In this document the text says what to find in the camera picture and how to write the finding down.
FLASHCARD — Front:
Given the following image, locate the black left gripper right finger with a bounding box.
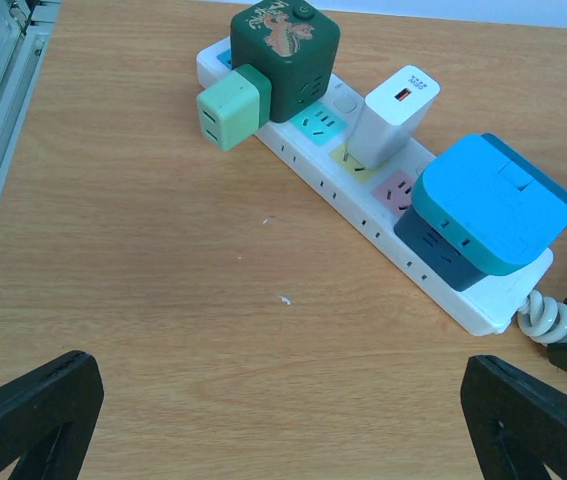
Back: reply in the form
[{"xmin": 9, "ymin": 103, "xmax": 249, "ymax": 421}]
[{"xmin": 460, "ymin": 355, "xmax": 567, "ymax": 479}]

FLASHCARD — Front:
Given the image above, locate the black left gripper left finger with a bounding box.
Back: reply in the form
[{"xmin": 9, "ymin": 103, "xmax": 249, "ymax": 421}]
[{"xmin": 0, "ymin": 350, "xmax": 104, "ymax": 479}]

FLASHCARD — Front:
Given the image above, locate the light blue plug adapter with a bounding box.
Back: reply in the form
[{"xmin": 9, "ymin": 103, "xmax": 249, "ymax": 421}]
[{"xmin": 412, "ymin": 133, "xmax": 567, "ymax": 276}]

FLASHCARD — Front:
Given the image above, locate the white multi-socket power strip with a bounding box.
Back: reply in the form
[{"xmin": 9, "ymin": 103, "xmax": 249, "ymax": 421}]
[{"xmin": 195, "ymin": 35, "xmax": 555, "ymax": 337}]

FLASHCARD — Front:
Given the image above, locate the dark green cube adapter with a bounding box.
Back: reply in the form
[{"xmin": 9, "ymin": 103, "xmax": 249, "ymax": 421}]
[{"xmin": 230, "ymin": 1, "xmax": 341, "ymax": 123}]

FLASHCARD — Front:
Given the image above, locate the light green plug adapter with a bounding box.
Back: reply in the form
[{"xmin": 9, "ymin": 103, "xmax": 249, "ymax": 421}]
[{"xmin": 196, "ymin": 64, "xmax": 272, "ymax": 152}]

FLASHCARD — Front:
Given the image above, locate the dark blue cube adapter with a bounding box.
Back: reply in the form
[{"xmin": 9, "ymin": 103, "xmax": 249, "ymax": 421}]
[{"xmin": 394, "ymin": 207, "xmax": 486, "ymax": 291}]

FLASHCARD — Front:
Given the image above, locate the white USB charger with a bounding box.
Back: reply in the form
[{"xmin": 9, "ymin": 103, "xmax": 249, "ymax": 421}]
[{"xmin": 346, "ymin": 65, "xmax": 440, "ymax": 169}]

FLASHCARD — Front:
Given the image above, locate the white coiled power cord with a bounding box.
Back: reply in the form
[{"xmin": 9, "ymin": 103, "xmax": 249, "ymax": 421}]
[{"xmin": 516, "ymin": 290, "xmax": 567, "ymax": 346}]

